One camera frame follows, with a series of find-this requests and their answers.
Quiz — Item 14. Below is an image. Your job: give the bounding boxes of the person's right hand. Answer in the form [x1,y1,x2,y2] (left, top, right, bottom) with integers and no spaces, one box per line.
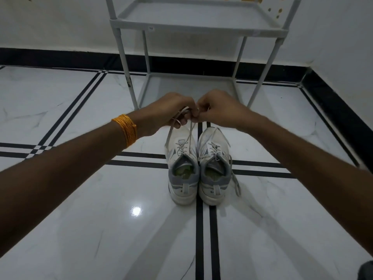
[196,90,259,133]

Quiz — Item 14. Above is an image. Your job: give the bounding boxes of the person's left hand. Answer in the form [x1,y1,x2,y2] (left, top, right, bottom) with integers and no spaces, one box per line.
[136,93,200,139]

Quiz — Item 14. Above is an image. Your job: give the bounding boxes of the white shoelace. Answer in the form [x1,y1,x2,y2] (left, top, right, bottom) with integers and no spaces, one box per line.
[165,107,199,157]
[207,128,242,198]

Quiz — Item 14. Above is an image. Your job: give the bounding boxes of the person's left forearm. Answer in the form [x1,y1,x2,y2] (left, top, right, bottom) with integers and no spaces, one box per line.
[0,118,129,259]

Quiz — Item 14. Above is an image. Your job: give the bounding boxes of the person's right forearm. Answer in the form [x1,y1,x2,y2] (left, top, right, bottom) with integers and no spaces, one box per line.
[248,112,373,257]

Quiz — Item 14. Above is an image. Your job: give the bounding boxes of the white grey sneaker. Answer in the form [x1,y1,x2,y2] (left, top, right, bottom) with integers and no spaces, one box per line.
[164,125,201,206]
[197,126,234,206]

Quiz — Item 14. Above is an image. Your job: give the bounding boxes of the orange thread wristband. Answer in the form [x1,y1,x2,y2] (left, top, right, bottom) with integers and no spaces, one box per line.
[111,114,138,149]

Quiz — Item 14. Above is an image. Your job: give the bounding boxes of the grey shoe rack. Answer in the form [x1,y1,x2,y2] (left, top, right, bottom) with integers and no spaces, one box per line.
[104,0,302,112]

